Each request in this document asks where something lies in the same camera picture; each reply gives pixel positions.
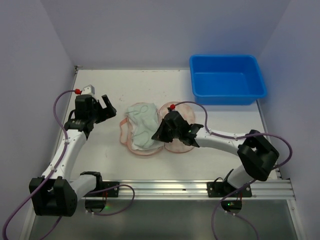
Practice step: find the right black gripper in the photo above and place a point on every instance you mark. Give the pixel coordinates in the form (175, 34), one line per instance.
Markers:
(166, 129)

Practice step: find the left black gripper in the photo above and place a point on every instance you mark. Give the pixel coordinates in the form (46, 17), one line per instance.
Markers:
(101, 108)

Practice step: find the floral pink laundry bag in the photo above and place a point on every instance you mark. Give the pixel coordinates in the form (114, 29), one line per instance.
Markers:
(176, 146)

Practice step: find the white bra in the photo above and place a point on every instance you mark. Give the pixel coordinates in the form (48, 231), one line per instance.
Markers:
(144, 119)

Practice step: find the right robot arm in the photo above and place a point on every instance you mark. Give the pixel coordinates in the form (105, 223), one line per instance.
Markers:
(256, 153)

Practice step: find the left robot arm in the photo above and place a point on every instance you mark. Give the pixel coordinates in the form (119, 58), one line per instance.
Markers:
(53, 194)

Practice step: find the blue plastic bin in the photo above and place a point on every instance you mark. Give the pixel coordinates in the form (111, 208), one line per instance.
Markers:
(226, 80)

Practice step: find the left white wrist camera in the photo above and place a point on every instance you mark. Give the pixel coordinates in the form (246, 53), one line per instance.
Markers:
(88, 90)

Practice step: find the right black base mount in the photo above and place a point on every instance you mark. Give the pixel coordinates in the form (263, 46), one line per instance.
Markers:
(219, 188)

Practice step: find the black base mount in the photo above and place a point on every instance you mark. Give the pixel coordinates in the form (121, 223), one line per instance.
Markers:
(97, 202)
(219, 188)

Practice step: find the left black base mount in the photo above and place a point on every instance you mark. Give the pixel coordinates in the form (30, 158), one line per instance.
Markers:
(97, 202)

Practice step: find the aluminium mounting rail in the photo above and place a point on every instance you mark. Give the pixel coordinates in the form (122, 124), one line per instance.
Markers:
(198, 190)

